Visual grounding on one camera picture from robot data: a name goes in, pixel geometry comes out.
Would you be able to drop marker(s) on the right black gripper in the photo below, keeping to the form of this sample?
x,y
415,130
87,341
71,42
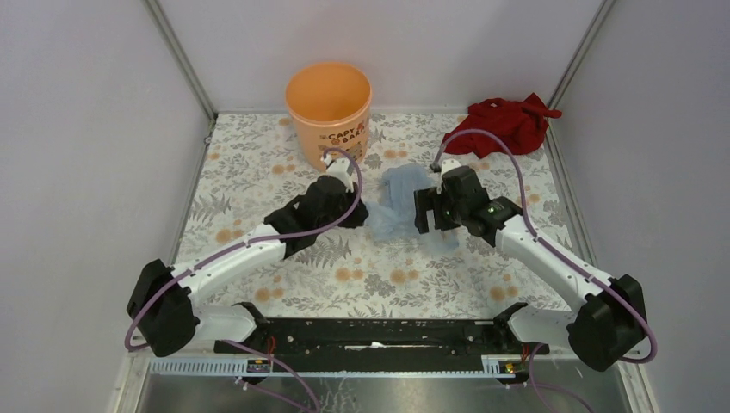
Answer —
x,y
430,199

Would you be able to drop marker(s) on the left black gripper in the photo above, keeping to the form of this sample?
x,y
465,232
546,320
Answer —
x,y
358,216

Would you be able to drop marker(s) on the light blue trash bag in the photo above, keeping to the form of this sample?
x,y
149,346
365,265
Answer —
x,y
393,217

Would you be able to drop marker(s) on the orange plastic trash bin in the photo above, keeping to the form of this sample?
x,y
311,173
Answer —
x,y
329,104

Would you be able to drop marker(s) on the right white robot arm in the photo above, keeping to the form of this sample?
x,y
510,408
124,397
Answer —
x,y
606,316

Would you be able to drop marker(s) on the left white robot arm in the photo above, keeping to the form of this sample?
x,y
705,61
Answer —
x,y
168,306

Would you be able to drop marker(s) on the floral patterned table mat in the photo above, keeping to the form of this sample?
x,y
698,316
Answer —
x,y
254,166

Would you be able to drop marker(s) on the red crumpled cloth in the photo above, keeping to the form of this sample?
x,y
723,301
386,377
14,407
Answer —
x,y
520,125

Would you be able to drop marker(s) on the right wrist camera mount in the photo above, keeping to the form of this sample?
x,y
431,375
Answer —
x,y
445,166

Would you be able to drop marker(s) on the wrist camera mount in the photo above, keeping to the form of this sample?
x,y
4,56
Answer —
x,y
338,168
445,166

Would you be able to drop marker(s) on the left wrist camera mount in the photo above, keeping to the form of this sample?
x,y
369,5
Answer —
x,y
338,168

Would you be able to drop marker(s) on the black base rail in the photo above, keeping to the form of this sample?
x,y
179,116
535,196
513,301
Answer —
x,y
389,342

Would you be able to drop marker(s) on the white slotted cable duct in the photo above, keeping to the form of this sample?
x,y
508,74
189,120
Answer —
x,y
255,367

